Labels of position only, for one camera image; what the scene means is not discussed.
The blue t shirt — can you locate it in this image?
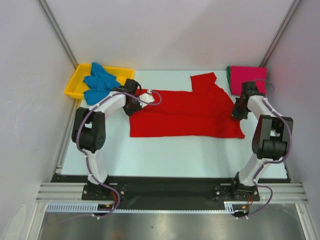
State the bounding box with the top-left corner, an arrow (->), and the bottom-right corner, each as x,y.
83,62 -> 121,106

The yellow plastic tray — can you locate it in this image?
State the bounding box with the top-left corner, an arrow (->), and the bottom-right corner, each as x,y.
64,63 -> 135,100

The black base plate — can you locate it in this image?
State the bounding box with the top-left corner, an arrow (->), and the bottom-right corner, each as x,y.
51,174 -> 261,211

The grey slotted cable duct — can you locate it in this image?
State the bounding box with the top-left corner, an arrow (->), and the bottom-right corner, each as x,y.
46,201 -> 245,214

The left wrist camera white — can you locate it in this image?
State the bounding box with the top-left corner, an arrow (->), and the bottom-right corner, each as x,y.
139,89 -> 155,108

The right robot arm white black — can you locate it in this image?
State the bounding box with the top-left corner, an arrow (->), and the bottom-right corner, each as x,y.
230,81 -> 294,201

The red t shirt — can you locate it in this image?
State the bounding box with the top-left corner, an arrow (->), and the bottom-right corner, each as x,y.
129,72 -> 245,139

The aluminium frame rail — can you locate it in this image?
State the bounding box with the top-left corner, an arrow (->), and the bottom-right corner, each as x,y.
37,178 -> 308,203

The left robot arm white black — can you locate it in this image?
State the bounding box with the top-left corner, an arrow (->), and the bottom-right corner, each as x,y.
71,78 -> 155,201

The folded magenta t shirt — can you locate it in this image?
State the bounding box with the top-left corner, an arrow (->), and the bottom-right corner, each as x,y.
226,66 -> 267,96

